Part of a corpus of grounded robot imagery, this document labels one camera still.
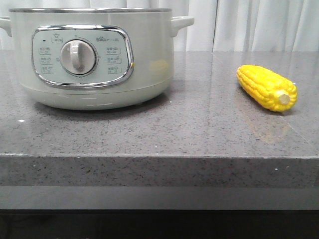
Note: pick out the yellow corn cob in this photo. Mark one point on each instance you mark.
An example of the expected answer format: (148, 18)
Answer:
(271, 90)

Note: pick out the pale green electric cooking pot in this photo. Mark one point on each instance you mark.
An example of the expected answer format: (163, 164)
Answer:
(93, 58)

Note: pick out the white curtain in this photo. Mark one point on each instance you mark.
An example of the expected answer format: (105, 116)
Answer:
(222, 25)

